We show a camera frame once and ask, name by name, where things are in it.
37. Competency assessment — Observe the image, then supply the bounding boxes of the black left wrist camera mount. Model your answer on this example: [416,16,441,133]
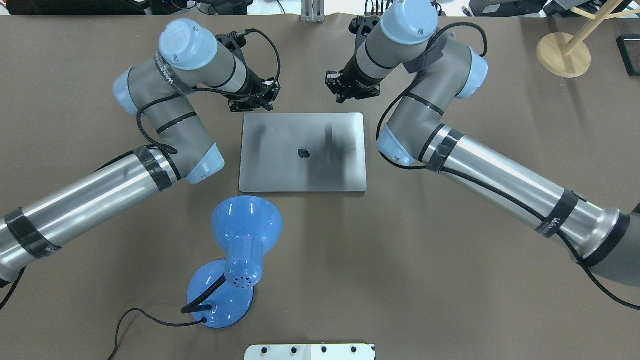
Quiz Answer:
[215,30,247,53]

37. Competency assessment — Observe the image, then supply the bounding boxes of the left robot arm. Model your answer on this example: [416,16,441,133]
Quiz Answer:
[0,18,281,287]

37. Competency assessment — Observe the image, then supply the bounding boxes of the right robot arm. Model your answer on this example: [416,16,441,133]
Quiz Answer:
[326,0,640,287]

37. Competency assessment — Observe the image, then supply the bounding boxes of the grey laptop computer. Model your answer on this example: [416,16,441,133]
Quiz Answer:
[238,112,368,193]

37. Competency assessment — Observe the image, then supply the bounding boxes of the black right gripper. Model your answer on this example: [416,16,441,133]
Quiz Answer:
[325,70,380,104]

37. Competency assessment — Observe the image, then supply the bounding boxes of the black tray at right edge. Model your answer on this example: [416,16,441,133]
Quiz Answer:
[615,34,640,76]

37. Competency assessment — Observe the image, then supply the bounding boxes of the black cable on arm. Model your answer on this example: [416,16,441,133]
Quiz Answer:
[0,28,282,311]
[375,21,640,312]

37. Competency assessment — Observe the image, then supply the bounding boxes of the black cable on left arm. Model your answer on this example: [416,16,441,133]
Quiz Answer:
[0,28,282,311]

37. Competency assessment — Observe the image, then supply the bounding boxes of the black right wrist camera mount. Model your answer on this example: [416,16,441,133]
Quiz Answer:
[348,15,380,52]

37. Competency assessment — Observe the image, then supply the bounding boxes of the blue desk lamp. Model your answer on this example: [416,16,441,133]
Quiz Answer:
[181,195,283,329]

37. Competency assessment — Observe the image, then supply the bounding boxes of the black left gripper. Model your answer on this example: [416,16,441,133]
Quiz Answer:
[229,77,281,112]

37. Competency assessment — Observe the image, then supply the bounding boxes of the black lamp power cord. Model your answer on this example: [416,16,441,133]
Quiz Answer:
[107,308,209,360]

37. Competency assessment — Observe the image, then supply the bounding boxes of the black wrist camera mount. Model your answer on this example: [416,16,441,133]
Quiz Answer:
[348,15,380,52]
[215,30,247,53]

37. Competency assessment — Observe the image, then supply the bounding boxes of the white mounting plate with holes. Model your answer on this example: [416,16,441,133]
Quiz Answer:
[244,342,377,360]

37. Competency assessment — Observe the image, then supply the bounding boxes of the aluminium profile post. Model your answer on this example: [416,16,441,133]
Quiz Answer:
[300,0,326,23]

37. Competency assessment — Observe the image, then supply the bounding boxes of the wooden stand with round base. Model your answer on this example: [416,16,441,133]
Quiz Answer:
[535,0,640,79]

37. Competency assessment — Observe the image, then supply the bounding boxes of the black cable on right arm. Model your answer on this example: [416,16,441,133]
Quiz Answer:
[375,21,640,312]

